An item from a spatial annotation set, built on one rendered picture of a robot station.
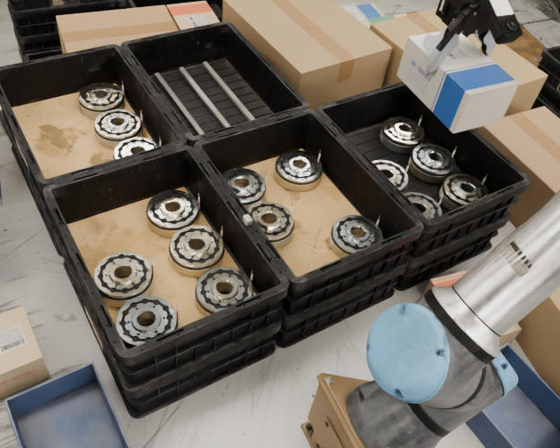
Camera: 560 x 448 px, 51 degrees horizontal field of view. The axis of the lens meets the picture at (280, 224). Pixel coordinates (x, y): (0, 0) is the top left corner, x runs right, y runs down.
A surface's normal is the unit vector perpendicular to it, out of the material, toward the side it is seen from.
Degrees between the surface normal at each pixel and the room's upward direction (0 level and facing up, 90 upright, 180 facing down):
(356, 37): 0
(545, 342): 90
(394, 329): 54
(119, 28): 0
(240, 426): 0
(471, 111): 90
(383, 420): 29
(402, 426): 35
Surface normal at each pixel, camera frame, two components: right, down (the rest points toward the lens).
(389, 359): -0.69, -0.24
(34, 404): 0.52, 0.67
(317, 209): 0.11, -0.66
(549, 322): -0.94, 0.17
